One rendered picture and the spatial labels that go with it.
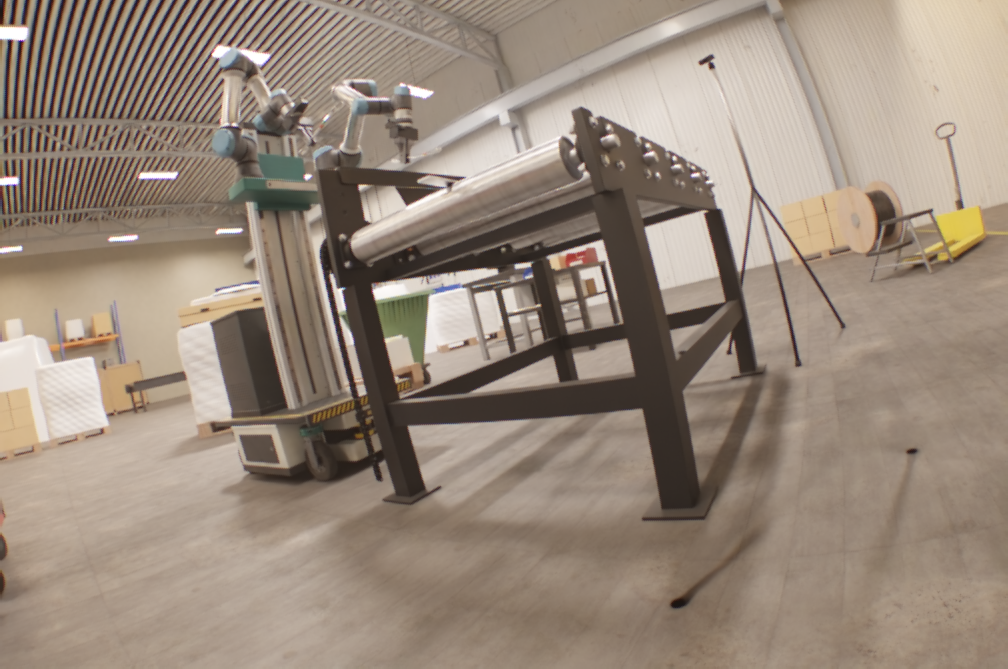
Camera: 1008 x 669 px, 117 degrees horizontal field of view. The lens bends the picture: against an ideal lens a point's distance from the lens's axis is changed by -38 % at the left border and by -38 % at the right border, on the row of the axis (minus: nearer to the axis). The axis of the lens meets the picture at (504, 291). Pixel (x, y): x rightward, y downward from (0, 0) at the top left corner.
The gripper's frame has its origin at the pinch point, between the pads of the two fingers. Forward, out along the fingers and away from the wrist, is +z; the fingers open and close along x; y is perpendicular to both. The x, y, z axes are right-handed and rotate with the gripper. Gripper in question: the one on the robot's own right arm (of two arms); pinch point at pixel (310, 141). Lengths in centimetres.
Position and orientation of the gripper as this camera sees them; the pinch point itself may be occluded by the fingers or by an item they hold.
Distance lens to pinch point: 210.6
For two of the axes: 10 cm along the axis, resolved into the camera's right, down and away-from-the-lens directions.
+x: -3.5, 1.9, -9.2
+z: 6.2, 7.8, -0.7
